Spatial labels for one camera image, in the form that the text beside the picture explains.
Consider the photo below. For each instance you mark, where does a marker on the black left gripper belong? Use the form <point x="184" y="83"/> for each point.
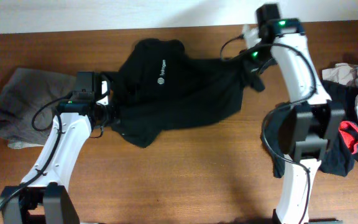
<point x="110" y="112"/>

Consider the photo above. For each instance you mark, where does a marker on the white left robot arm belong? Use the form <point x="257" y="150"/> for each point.
<point x="42" y="195"/>

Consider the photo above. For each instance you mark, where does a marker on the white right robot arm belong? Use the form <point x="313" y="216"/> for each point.
<point x="312" y="120"/>

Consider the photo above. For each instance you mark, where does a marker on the black logo t-shirt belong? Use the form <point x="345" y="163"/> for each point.
<point x="159" y="88"/>

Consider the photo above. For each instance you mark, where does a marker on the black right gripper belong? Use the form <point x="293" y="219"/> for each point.
<point x="253" y="68"/>

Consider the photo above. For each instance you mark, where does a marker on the red black garment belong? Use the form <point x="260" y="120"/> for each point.
<point x="349" y="133"/>

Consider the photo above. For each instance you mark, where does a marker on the grey folded shirt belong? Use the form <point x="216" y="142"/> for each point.
<point x="24" y="94"/>

